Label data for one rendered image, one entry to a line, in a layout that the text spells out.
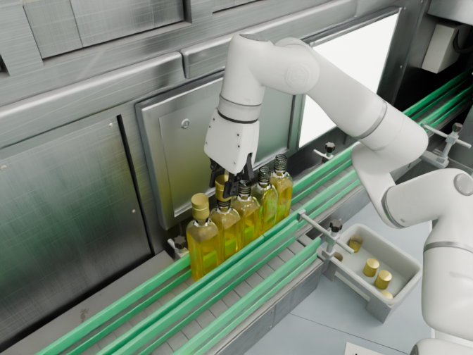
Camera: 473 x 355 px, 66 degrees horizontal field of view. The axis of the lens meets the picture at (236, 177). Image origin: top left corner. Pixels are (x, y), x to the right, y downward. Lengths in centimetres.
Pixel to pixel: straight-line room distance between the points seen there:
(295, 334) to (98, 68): 77
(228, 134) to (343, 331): 62
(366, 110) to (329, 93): 9
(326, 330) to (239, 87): 68
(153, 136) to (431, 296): 56
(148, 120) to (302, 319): 65
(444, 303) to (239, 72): 48
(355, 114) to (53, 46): 50
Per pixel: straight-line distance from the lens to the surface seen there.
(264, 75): 61
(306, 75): 60
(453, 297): 68
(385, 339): 108
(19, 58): 63
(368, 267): 111
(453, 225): 73
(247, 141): 65
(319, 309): 107
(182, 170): 84
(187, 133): 79
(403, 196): 75
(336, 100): 71
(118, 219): 87
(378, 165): 76
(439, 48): 171
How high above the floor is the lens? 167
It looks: 42 degrees down
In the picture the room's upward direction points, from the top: straight up
